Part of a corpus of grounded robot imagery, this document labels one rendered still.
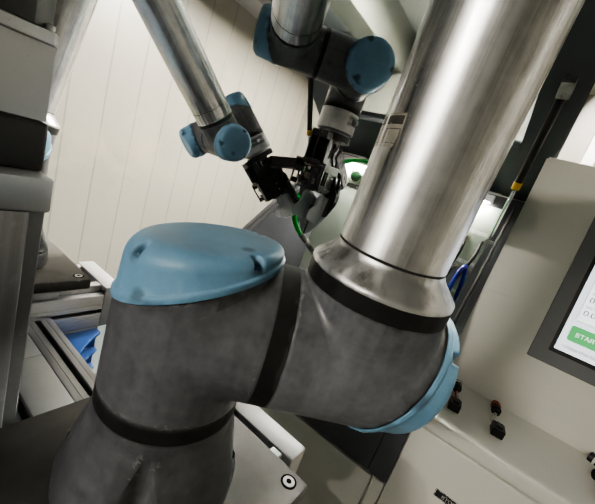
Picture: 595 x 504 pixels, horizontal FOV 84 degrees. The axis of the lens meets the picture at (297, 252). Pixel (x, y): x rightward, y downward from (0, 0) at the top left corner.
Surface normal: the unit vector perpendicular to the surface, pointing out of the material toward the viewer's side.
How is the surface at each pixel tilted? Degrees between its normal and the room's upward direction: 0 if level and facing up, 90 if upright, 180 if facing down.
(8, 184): 90
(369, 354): 94
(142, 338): 90
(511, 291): 76
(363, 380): 92
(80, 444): 72
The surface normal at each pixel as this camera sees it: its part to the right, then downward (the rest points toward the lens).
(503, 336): -0.46, -0.19
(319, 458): -0.55, 0.03
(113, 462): -0.08, -0.11
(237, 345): 0.15, 0.06
